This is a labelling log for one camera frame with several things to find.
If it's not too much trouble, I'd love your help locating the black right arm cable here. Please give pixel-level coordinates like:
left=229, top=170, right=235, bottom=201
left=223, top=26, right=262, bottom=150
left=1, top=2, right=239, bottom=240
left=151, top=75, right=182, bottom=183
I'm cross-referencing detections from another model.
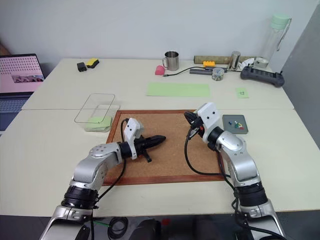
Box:
left=184, top=128, right=251, bottom=240

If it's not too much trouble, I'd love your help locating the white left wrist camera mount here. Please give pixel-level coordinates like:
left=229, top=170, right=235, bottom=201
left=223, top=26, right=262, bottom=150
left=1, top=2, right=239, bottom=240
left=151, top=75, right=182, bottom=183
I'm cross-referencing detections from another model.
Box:
left=123, top=118, right=146, bottom=161

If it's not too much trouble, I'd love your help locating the small clear pin jar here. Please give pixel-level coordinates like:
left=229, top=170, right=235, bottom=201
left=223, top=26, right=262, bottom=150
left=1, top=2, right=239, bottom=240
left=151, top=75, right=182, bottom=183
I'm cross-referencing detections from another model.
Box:
left=211, top=67, right=225, bottom=82

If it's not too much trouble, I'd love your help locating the dark rounded shape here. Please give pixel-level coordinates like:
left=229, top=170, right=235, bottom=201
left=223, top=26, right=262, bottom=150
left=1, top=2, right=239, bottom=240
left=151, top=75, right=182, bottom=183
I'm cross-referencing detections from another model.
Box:
left=129, top=218, right=162, bottom=240

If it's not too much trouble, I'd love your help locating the shiny metal cylinder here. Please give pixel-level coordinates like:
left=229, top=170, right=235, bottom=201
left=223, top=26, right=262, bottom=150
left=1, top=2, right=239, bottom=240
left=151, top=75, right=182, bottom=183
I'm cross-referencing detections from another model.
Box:
left=228, top=50, right=242, bottom=71

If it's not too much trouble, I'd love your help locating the long green paper sheet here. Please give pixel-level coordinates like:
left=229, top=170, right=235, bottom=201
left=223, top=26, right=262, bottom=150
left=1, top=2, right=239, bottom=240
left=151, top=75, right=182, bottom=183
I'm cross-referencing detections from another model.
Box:
left=145, top=82, right=211, bottom=98

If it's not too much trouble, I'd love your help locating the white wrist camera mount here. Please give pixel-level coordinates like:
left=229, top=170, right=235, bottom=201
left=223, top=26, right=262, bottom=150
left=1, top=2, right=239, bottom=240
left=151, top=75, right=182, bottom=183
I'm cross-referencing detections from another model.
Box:
left=123, top=118, right=146, bottom=161
left=195, top=101, right=224, bottom=144

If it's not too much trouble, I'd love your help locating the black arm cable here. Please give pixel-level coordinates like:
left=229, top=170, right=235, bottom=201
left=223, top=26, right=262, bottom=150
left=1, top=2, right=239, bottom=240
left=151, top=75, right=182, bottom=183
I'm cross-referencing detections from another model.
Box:
left=94, top=118, right=131, bottom=204
left=184, top=128, right=251, bottom=240

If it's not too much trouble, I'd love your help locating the grey usb hub bar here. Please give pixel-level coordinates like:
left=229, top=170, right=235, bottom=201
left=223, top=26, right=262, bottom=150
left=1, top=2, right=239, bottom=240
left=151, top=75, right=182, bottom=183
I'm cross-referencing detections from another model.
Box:
left=189, top=68, right=214, bottom=75

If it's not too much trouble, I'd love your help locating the white crumpled object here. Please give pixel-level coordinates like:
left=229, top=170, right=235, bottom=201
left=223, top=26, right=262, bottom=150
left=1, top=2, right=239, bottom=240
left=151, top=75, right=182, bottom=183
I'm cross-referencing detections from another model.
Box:
left=239, top=57, right=255, bottom=70

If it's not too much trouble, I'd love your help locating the grey square tray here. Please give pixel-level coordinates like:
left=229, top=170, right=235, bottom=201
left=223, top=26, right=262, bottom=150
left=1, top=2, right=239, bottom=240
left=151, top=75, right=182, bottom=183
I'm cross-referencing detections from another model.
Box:
left=221, top=114, right=250, bottom=136

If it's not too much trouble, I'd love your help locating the wood framed cork board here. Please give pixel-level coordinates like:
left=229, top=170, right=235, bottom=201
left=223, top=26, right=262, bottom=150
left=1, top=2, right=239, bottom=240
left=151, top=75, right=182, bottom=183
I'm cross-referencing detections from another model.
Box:
left=101, top=109, right=226, bottom=187

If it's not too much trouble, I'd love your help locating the coiled black cable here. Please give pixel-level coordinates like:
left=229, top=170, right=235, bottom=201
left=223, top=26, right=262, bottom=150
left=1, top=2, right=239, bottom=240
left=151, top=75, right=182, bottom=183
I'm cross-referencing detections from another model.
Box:
left=107, top=216, right=129, bottom=238

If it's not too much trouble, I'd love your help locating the small green marked note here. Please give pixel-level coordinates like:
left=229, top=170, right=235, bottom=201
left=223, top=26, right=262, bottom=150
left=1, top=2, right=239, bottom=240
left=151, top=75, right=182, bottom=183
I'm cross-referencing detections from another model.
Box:
left=234, top=86, right=250, bottom=99

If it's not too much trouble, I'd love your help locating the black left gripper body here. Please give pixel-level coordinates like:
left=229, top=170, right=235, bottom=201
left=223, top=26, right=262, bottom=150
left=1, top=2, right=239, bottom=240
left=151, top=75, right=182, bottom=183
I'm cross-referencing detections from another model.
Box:
left=133, top=135, right=153, bottom=164

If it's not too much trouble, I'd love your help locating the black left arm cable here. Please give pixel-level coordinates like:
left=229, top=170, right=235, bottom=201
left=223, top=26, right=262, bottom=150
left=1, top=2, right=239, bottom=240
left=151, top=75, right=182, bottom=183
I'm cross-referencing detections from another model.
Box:
left=94, top=118, right=131, bottom=204

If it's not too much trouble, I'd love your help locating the yellow black board eraser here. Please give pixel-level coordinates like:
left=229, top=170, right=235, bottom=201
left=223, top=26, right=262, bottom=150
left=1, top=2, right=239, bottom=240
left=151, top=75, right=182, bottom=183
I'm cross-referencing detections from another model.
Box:
left=85, top=57, right=100, bottom=69

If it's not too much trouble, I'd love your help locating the clear plastic box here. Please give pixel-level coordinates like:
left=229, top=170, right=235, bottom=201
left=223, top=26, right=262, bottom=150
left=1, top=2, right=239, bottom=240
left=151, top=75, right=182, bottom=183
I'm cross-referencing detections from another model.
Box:
left=74, top=92, right=121, bottom=133

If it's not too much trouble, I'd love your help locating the green sticky note pad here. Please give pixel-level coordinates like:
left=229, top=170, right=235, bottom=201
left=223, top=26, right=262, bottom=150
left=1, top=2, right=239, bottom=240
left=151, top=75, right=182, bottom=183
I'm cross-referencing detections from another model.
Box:
left=86, top=115, right=113, bottom=131

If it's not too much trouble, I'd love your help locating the dark grey handheld controller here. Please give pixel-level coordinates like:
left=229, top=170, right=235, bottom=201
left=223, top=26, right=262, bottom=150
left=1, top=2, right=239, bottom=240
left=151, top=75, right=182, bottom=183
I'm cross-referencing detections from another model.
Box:
left=240, top=65, right=286, bottom=89

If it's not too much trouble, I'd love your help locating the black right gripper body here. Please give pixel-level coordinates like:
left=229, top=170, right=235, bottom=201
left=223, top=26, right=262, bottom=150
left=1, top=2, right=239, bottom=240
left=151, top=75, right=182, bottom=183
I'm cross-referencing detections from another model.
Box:
left=183, top=111, right=205, bottom=139

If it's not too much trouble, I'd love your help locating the grey partition panel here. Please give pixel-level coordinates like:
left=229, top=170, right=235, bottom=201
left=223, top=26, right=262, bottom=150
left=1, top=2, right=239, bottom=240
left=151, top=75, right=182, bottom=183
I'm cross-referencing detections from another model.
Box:
left=279, top=4, right=320, bottom=161

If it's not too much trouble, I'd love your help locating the thin black table cable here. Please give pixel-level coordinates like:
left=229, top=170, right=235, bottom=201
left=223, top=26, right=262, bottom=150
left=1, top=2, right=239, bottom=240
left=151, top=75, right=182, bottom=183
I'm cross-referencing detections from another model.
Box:
left=163, top=65, right=206, bottom=78

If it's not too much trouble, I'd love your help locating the laptop with pink screen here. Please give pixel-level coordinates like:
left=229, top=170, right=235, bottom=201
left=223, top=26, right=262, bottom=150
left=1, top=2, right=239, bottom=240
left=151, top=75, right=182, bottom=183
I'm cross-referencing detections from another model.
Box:
left=0, top=52, right=46, bottom=132

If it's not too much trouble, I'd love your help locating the clear bottle green lid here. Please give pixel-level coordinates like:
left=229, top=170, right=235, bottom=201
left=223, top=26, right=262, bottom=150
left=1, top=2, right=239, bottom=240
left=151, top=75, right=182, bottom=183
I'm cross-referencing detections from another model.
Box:
left=260, top=13, right=293, bottom=64

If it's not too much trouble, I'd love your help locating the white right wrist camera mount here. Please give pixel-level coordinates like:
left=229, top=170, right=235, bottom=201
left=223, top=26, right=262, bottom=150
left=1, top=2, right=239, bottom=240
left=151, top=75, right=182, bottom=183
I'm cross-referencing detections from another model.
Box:
left=195, top=101, right=224, bottom=144

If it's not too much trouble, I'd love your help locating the clear tape roll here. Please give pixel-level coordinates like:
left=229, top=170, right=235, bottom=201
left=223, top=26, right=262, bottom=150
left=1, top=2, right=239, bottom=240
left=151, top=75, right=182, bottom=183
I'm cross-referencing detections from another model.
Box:
left=253, top=56, right=270, bottom=69

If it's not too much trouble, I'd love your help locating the steel mug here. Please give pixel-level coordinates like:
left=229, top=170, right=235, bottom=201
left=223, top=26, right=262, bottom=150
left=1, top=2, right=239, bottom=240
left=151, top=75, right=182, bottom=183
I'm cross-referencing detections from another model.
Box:
left=161, top=50, right=180, bottom=72

